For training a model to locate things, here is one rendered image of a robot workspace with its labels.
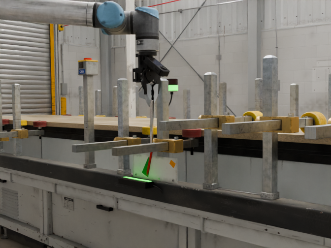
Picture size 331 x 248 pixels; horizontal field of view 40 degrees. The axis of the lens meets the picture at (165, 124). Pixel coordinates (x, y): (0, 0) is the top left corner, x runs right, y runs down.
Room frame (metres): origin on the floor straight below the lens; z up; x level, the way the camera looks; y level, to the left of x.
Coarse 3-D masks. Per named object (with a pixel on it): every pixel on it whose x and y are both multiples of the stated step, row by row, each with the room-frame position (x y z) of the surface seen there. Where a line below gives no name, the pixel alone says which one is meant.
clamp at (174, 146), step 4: (156, 140) 1.83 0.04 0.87; (160, 140) 1.81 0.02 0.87; (164, 140) 1.80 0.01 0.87; (168, 140) 1.78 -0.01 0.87; (172, 140) 1.76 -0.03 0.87; (176, 140) 1.76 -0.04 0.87; (180, 140) 1.78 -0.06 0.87; (168, 144) 1.78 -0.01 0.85; (172, 144) 1.76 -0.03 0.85; (176, 144) 1.76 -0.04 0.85; (180, 144) 1.78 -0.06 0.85; (168, 148) 1.78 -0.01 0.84; (172, 148) 1.76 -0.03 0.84; (176, 148) 1.76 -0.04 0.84; (180, 148) 1.78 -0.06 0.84; (168, 152) 1.78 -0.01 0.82; (172, 152) 1.76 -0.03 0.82; (176, 152) 1.76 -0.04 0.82; (180, 152) 1.78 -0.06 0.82
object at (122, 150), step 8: (144, 144) 1.71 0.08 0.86; (152, 144) 1.72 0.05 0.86; (160, 144) 1.75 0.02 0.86; (184, 144) 1.84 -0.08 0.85; (192, 144) 1.88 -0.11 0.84; (112, 152) 1.62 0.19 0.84; (120, 152) 1.61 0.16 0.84; (128, 152) 1.64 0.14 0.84; (136, 152) 1.66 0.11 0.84; (144, 152) 1.69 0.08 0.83
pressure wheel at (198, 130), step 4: (196, 128) 1.91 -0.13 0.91; (200, 128) 1.89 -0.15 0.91; (184, 132) 1.87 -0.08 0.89; (188, 132) 1.86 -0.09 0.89; (192, 132) 1.86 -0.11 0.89; (196, 132) 1.86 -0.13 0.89; (200, 132) 1.88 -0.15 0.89; (184, 136) 1.87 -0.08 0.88; (188, 136) 1.86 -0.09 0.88; (192, 136) 1.86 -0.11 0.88; (196, 136) 1.86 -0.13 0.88; (200, 136) 1.88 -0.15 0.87; (192, 148) 1.89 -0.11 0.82; (192, 152) 1.89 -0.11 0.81
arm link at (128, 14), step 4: (124, 12) 1.75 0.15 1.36; (128, 12) 1.75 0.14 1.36; (132, 12) 1.75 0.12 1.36; (128, 16) 1.74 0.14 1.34; (128, 20) 1.74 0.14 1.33; (128, 24) 1.74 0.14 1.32; (132, 24) 1.74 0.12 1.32; (124, 28) 1.74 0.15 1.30; (128, 28) 1.75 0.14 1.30; (132, 28) 1.75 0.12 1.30; (104, 32) 1.76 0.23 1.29; (108, 32) 1.76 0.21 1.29; (112, 32) 1.74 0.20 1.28; (116, 32) 1.73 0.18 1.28; (120, 32) 1.76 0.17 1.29; (124, 32) 1.76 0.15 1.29; (128, 32) 1.76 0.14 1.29; (132, 32) 1.76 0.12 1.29
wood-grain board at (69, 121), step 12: (12, 120) 3.13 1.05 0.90; (36, 120) 3.05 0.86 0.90; (48, 120) 3.03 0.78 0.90; (60, 120) 3.01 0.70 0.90; (72, 120) 2.99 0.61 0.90; (96, 120) 2.95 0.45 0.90; (108, 120) 2.93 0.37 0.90; (132, 120) 2.90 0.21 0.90; (144, 120) 2.88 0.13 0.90; (156, 120) 2.86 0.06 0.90; (180, 132) 2.00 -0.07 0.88; (252, 132) 1.73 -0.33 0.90; (300, 132) 1.69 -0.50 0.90
